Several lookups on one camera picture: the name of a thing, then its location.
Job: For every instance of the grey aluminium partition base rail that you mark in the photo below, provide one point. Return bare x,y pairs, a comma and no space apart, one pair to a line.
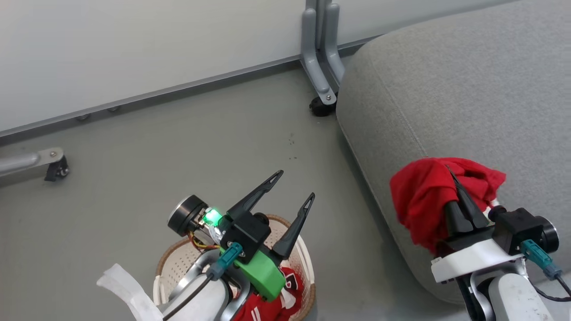
178,89

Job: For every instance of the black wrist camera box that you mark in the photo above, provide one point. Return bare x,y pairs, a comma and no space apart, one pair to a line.
517,228
247,232

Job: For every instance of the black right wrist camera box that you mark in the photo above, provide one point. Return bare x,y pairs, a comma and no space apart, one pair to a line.
517,228

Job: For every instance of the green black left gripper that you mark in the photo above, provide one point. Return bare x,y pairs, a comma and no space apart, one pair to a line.
261,273

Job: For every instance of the grey sofa cushion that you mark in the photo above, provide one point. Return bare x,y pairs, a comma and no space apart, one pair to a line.
446,89

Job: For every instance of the grey metal stand leg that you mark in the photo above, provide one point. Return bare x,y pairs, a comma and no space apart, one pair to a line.
312,58
334,44
26,161

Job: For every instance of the plain red garment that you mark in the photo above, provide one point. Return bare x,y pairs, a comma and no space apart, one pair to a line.
424,200

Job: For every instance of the black caster wheel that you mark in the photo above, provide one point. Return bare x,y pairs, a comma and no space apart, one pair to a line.
57,169
321,108

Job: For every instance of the white translucent plastic strip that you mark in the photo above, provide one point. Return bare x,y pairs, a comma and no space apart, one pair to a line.
127,290

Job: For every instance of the red garment with white print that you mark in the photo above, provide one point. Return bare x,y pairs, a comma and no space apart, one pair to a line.
290,294

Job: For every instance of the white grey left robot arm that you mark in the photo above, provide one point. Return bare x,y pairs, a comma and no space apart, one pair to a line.
196,296

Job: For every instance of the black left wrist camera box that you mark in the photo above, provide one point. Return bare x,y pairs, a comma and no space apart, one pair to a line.
247,232

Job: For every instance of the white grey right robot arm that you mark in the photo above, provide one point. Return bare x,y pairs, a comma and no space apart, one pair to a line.
513,298

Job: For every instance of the white laundry basket brown rim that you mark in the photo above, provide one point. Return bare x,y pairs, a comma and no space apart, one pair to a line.
178,263

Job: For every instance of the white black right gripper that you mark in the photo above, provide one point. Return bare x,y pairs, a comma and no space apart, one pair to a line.
473,261

